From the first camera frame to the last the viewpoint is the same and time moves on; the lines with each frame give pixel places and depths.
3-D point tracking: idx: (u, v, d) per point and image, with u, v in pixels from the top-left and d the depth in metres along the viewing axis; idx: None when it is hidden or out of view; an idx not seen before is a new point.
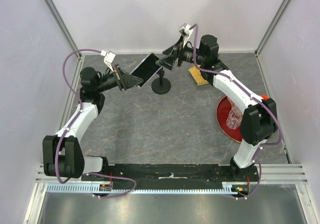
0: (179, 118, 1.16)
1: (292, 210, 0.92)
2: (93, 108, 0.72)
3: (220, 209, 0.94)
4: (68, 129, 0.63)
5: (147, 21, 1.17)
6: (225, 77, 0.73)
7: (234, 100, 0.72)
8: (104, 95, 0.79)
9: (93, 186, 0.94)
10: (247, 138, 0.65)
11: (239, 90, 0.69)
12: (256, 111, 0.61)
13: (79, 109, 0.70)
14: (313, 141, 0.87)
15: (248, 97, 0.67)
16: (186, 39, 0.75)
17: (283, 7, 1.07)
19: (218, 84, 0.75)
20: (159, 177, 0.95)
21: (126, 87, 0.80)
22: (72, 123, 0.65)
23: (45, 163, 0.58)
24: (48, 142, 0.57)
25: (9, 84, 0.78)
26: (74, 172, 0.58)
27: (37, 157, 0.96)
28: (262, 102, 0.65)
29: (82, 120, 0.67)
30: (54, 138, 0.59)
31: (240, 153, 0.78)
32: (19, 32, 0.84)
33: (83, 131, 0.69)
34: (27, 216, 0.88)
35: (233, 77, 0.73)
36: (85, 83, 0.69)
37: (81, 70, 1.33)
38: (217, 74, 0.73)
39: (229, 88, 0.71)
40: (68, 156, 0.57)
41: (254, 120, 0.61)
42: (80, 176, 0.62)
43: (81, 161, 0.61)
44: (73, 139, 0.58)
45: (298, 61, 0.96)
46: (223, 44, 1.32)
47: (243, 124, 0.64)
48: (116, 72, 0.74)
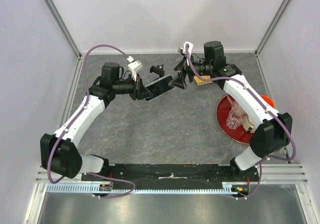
0: (179, 118, 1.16)
1: (291, 210, 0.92)
2: (98, 104, 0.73)
3: (220, 209, 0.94)
4: (66, 130, 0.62)
5: (147, 21, 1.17)
6: (239, 84, 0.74)
7: (245, 108, 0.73)
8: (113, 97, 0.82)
9: (93, 186, 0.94)
10: (257, 151, 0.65)
11: (254, 100, 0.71)
12: (271, 126, 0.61)
13: (83, 107, 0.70)
14: (313, 140, 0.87)
15: (263, 110, 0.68)
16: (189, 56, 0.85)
17: (283, 7, 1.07)
19: (230, 89, 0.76)
20: (159, 177, 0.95)
21: (137, 98, 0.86)
22: (71, 123, 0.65)
23: (42, 159, 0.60)
24: (46, 141, 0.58)
25: (9, 84, 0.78)
26: (67, 173, 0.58)
27: (36, 157, 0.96)
28: (278, 116, 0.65)
29: (82, 120, 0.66)
30: (52, 137, 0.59)
31: (244, 158, 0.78)
32: (18, 31, 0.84)
33: (84, 130, 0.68)
34: (27, 216, 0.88)
35: (246, 85, 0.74)
36: (106, 70, 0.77)
37: (80, 70, 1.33)
38: (230, 80, 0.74)
39: (241, 95, 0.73)
40: (62, 159, 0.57)
41: (268, 135, 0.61)
42: (74, 175, 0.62)
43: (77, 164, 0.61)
44: (70, 144, 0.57)
45: (298, 61, 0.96)
46: (223, 45, 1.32)
47: (255, 137, 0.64)
48: (137, 81, 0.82)
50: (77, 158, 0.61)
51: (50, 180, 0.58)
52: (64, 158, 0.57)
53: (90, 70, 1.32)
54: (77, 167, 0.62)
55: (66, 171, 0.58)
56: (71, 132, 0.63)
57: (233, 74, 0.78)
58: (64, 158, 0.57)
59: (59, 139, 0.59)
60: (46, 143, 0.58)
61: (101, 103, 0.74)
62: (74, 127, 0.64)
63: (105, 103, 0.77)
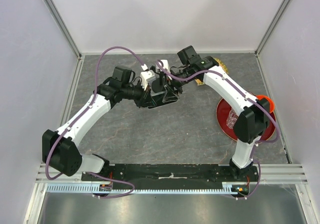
0: (179, 118, 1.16)
1: (291, 210, 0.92)
2: (105, 104, 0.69)
3: (220, 209, 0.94)
4: (68, 128, 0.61)
5: (147, 21, 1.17)
6: (217, 75, 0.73)
7: (226, 99, 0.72)
8: (119, 101, 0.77)
9: (93, 186, 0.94)
10: (241, 137, 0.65)
11: (233, 89, 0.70)
12: (252, 113, 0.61)
13: (88, 105, 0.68)
14: (313, 140, 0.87)
15: (243, 97, 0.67)
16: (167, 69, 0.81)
17: (283, 7, 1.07)
19: (209, 82, 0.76)
20: (159, 177, 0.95)
21: (140, 104, 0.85)
22: (74, 121, 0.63)
23: (43, 154, 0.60)
24: (47, 137, 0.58)
25: (8, 83, 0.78)
26: (66, 170, 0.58)
27: (36, 157, 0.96)
28: (257, 102, 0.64)
29: (85, 119, 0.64)
30: (54, 134, 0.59)
31: (238, 153, 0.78)
32: (18, 32, 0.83)
33: (87, 129, 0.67)
34: (27, 216, 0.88)
35: (225, 75, 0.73)
36: (119, 71, 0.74)
37: (80, 70, 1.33)
38: (208, 72, 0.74)
39: (221, 86, 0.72)
40: (61, 155, 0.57)
41: (250, 122, 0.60)
42: (71, 173, 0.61)
43: (75, 162, 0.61)
44: (70, 143, 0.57)
45: (298, 62, 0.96)
46: (223, 45, 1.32)
47: (237, 124, 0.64)
48: (147, 90, 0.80)
50: (77, 156, 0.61)
51: (48, 177, 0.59)
52: (64, 155, 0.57)
53: (91, 70, 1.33)
54: (76, 164, 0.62)
55: (64, 168, 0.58)
56: (73, 130, 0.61)
57: (211, 65, 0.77)
58: (64, 156, 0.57)
59: (61, 137, 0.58)
60: (47, 139, 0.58)
61: (107, 103, 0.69)
62: (77, 126, 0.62)
63: (111, 104, 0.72)
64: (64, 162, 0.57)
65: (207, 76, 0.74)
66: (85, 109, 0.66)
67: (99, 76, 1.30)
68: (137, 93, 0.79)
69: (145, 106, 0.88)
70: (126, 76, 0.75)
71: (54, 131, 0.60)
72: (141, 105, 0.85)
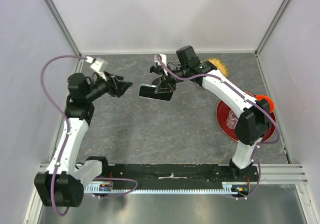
0: (179, 118, 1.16)
1: (292, 210, 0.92)
2: (83, 123, 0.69)
3: (220, 209, 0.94)
4: (58, 164, 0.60)
5: (147, 21, 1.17)
6: (216, 78, 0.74)
7: (225, 102, 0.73)
8: (93, 105, 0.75)
9: (93, 186, 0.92)
10: (243, 139, 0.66)
11: (233, 92, 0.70)
12: (252, 114, 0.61)
13: (67, 132, 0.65)
14: (313, 140, 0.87)
15: (242, 99, 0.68)
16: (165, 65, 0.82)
17: (282, 7, 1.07)
19: (208, 85, 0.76)
20: (159, 177, 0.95)
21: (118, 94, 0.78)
22: (61, 155, 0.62)
23: (43, 198, 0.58)
24: (41, 182, 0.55)
25: (8, 83, 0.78)
26: (73, 203, 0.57)
27: (36, 157, 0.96)
28: (256, 103, 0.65)
29: (71, 148, 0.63)
30: (46, 176, 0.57)
31: (238, 154, 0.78)
32: (18, 32, 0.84)
33: (76, 154, 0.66)
34: (27, 216, 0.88)
35: (223, 79, 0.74)
36: (73, 89, 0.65)
37: (81, 70, 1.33)
38: (206, 76, 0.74)
39: (220, 89, 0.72)
40: (63, 193, 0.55)
41: (251, 123, 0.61)
42: (80, 203, 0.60)
43: (79, 191, 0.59)
44: (67, 177, 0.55)
45: (298, 62, 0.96)
46: (223, 45, 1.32)
47: (239, 127, 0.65)
48: (108, 78, 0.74)
50: (78, 185, 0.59)
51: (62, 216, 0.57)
52: (65, 191, 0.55)
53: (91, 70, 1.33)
54: (81, 191, 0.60)
55: (70, 202, 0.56)
56: (64, 164, 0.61)
57: (209, 69, 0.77)
58: (65, 191, 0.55)
59: (54, 175, 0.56)
60: (42, 184, 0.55)
61: (83, 122, 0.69)
62: (65, 158, 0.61)
63: (87, 121, 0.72)
64: (69, 196, 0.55)
65: (206, 80, 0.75)
66: (65, 138, 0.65)
67: None
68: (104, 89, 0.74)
69: (124, 93, 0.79)
70: (84, 87, 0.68)
71: (45, 173, 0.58)
72: (118, 93, 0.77)
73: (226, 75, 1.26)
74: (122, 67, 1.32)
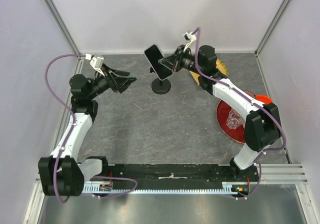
0: (179, 118, 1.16)
1: (291, 210, 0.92)
2: (87, 117, 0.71)
3: (220, 209, 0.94)
4: (62, 149, 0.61)
5: (147, 21, 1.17)
6: (224, 85, 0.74)
7: (233, 107, 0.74)
8: (96, 102, 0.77)
9: (93, 186, 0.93)
10: (252, 145, 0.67)
11: (240, 97, 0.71)
12: (258, 116, 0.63)
13: (72, 123, 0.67)
14: (313, 140, 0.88)
15: (249, 103, 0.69)
16: (188, 45, 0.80)
17: (282, 7, 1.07)
19: (218, 93, 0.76)
20: (159, 177, 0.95)
21: (121, 90, 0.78)
22: (66, 141, 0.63)
23: (43, 184, 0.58)
24: (44, 166, 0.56)
25: (8, 83, 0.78)
26: (74, 191, 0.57)
27: (36, 157, 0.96)
28: (263, 107, 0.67)
29: (76, 136, 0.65)
30: (49, 160, 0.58)
31: (242, 156, 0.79)
32: (18, 32, 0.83)
33: (79, 145, 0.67)
34: (27, 216, 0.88)
35: (231, 84, 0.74)
36: (75, 91, 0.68)
37: (80, 70, 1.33)
38: (216, 83, 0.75)
39: (229, 96, 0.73)
40: (65, 177, 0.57)
41: (257, 125, 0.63)
42: (80, 193, 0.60)
43: (81, 180, 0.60)
44: (70, 160, 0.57)
45: (298, 62, 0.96)
46: (223, 45, 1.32)
47: (247, 132, 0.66)
48: (104, 71, 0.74)
50: (80, 174, 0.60)
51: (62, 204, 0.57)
52: (68, 174, 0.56)
53: (90, 70, 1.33)
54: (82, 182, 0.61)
55: (71, 189, 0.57)
56: (68, 149, 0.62)
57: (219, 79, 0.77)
58: (68, 175, 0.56)
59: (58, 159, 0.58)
60: (45, 166, 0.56)
61: (88, 117, 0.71)
62: (70, 144, 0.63)
63: (92, 117, 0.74)
64: (71, 180, 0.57)
65: (215, 88, 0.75)
66: (71, 128, 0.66)
67: None
68: (105, 85, 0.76)
69: (127, 88, 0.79)
70: (85, 88, 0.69)
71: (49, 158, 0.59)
72: (119, 89, 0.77)
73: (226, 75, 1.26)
74: (122, 67, 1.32)
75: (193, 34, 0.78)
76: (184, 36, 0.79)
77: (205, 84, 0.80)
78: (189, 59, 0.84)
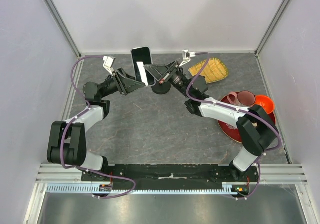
0: (179, 117, 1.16)
1: (291, 210, 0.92)
2: (100, 109, 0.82)
3: (220, 209, 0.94)
4: (76, 117, 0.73)
5: (146, 21, 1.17)
6: (208, 103, 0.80)
7: (223, 119, 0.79)
8: (108, 101, 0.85)
9: (93, 186, 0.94)
10: (254, 150, 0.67)
11: (225, 109, 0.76)
12: (248, 120, 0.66)
13: (88, 108, 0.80)
14: (313, 140, 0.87)
15: (235, 111, 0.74)
16: (184, 62, 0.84)
17: (282, 7, 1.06)
19: (206, 112, 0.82)
20: (159, 177, 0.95)
21: (127, 92, 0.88)
22: (81, 114, 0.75)
23: (49, 146, 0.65)
24: (57, 126, 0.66)
25: (8, 84, 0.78)
26: (76, 158, 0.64)
27: (36, 157, 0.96)
28: (249, 111, 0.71)
29: (90, 114, 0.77)
30: (62, 123, 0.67)
31: (242, 157, 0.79)
32: (18, 32, 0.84)
33: (89, 124, 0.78)
34: (27, 216, 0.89)
35: (214, 100, 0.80)
36: (89, 98, 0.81)
37: (80, 70, 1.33)
38: (201, 103, 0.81)
39: (216, 111, 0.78)
40: (73, 141, 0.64)
41: (250, 129, 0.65)
42: (81, 164, 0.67)
43: (83, 151, 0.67)
44: (79, 125, 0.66)
45: (298, 61, 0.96)
46: (223, 45, 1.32)
47: (245, 138, 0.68)
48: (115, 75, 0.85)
50: (83, 145, 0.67)
51: (62, 163, 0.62)
52: (75, 136, 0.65)
53: (91, 70, 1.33)
54: (83, 156, 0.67)
55: (73, 153, 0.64)
56: (79, 119, 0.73)
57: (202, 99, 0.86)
58: (75, 139, 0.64)
59: (69, 124, 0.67)
60: (57, 127, 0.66)
61: (101, 110, 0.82)
62: (82, 117, 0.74)
63: (103, 115, 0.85)
64: (77, 145, 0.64)
65: (202, 108, 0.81)
66: (85, 110, 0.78)
67: (99, 76, 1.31)
68: (114, 87, 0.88)
69: (133, 91, 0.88)
70: (97, 94, 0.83)
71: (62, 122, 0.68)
72: (125, 91, 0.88)
73: (226, 75, 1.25)
74: (122, 67, 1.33)
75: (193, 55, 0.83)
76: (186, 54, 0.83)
77: (192, 107, 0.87)
78: (179, 78, 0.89)
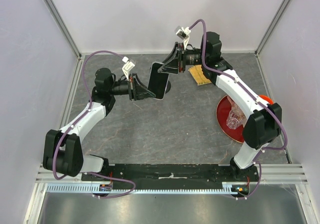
0: (179, 117, 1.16)
1: (291, 210, 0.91)
2: (102, 108, 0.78)
3: (220, 209, 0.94)
4: (72, 126, 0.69)
5: (146, 21, 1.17)
6: (229, 78, 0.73)
7: (234, 98, 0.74)
8: (114, 98, 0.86)
9: (93, 186, 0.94)
10: (250, 142, 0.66)
11: (245, 92, 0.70)
12: (261, 115, 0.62)
13: (88, 109, 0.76)
14: (313, 140, 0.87)
15: (254, 101, 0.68)
16: (186, 42, 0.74)
17: (282, 7, 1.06)
19: (221, 84, 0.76)
20: (159, 177, 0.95)
21: (136, 98, 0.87)
22: (77, 121, 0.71)
23: (44, 155, 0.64)
24: (51, 137, 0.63)
25: (8, 83, 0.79)
26: (70, 170, 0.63)
27: (36, 157, 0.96)
28: (267, 107, 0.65)
29: (87, 119, 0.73)
30: (57, 133, 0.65)
31: (241, 154, 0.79)
32: (18, 32, 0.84)
33: (89, 127, 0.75)
34: (27, 216, 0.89)
35: (237, 78, 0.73)
36: (98, 82, 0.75)
37: (80, 71, 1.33)
38: (221, 74, 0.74)
39: (233, 89, 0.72)
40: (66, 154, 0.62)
41: (259, 125, 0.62)
42: (75, 173, 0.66)
43: (78, 161, 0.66)
44: (74, 138, 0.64)
45: (298, 61, 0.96)
46: (223, 44, 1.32)
47: (247, 129, 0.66)
48: (131, 81, 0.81)
50: (79, 156, 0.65)
51: (54, 175, 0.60)
52: (69, 150, 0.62)
53: (90, 70, 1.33)
54: (78, 166, 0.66)
55: (67, 167, 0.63)
56: (76, 128, 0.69)
57: (224, 69, 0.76)
58: (68, 152, 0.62)
59: (64, 135, 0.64)
60: (52, 137, 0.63)
61: (102, 109, 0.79)
62: (79, 125, 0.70)
63: (106, 111, 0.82)
64: (71, 159, 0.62)
65: (220, 79, 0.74)
66: (85, 112, 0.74)
67: None
68: (125, 90, 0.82)
69: (142, 98, 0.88)
70: (107, 82, 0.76)
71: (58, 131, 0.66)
72: (135, 97, 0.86)
73: None
74: None
75: (189, 29, 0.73)
76: (179, 35, 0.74)
77: (208, 72, 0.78)
78: (193, 56, 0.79)
